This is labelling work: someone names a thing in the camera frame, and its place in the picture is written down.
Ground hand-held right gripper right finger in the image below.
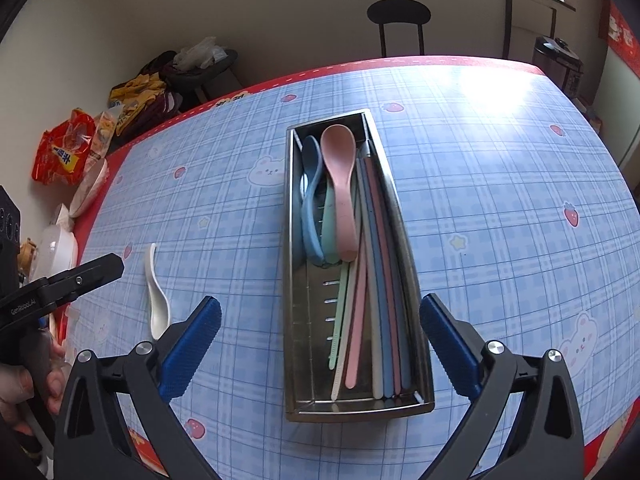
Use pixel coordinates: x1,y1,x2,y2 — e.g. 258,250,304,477
420,293,586,480

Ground cream chopstick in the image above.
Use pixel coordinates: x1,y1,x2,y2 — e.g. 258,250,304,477
361,210,383,398
331,260,361,402

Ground white plastic bag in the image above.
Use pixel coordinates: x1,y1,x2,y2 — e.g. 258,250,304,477
174,36,228,71

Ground person's left hand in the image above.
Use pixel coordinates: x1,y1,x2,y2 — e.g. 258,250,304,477
0,345,68,436

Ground red tablecloth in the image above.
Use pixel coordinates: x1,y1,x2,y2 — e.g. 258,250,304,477
50,55,640,480

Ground silver pressure cooker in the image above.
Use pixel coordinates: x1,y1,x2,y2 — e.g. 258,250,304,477
534,35,585,98

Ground red snack bag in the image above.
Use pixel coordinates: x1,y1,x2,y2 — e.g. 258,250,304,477
31,108,96,186

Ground stainless steel utensil tray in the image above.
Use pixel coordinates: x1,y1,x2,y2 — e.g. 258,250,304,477
284,108,436,423

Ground pile of yellow clothes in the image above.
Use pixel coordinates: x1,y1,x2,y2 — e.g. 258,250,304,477
109,74,168,136

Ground black round stool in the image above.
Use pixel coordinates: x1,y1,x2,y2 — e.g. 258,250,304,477
366,0,432,58

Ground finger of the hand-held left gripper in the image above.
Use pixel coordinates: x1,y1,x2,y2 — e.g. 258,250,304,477
22,254,125,313

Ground black metal rack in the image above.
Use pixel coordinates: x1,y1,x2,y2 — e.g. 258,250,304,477
502,0,558,61

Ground blue spoon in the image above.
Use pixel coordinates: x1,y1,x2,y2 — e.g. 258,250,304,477
299,135,326,267

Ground green spoon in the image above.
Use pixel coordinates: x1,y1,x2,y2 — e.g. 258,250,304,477
320,180,342,266

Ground white lidded pot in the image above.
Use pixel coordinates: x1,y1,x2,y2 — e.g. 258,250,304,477
30,225,78,286

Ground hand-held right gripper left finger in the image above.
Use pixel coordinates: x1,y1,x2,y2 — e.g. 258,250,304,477
52,296,222,480

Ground pink chopstick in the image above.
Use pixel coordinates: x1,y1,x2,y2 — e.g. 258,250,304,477
345,255,368,390
364,157,403,395

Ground blue chopstick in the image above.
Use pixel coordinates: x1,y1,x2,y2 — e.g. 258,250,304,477
367,200,396,398

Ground pale ceramic bowl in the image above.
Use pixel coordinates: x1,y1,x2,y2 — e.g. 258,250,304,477
69,157,110,218

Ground blue plaid table mat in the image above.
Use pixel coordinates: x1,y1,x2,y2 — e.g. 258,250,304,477
62,60,640,480

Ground yellow clear snack bag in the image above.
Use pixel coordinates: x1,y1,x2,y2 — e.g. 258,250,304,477
87,110,121,171

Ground pink spoon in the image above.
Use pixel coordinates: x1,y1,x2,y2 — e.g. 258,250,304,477
320,124,360,263

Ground white spoon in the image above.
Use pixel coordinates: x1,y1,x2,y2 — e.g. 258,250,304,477
145,243,172,341

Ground bear-shaped bottle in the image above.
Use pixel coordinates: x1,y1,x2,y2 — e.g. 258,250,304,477
17,240,38,276

